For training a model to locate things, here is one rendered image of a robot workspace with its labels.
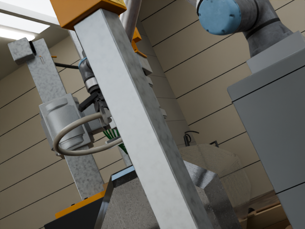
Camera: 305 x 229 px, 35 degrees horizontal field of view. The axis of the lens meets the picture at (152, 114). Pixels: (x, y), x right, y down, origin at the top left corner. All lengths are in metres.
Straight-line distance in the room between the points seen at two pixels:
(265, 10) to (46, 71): 2.18
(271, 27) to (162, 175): 1.07
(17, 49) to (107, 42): 2.72
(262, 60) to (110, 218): 1.24
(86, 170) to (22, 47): 1.03
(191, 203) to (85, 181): 2.60
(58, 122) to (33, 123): 6.07
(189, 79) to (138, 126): 7.12
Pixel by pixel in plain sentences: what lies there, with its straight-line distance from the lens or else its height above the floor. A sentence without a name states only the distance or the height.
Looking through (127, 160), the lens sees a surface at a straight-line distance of 5.62.
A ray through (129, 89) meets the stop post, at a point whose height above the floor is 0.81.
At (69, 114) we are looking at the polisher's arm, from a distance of 3.58.
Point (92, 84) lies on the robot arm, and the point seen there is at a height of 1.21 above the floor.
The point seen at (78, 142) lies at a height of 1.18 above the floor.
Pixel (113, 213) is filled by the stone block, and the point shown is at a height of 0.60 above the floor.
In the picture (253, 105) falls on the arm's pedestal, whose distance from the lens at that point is 1.79.
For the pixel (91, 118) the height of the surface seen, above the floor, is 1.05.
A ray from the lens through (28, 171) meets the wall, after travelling 9.79.
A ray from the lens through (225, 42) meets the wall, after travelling 7.99.
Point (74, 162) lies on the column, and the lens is 3.59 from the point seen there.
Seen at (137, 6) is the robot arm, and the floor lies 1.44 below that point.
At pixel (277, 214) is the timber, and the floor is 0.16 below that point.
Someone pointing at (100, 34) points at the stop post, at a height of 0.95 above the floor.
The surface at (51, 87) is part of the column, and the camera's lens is 3.72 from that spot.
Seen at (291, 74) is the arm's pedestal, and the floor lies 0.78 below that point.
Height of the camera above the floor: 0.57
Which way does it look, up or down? 9 degrees up
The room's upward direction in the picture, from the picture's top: 24 degrees counter-clockwise
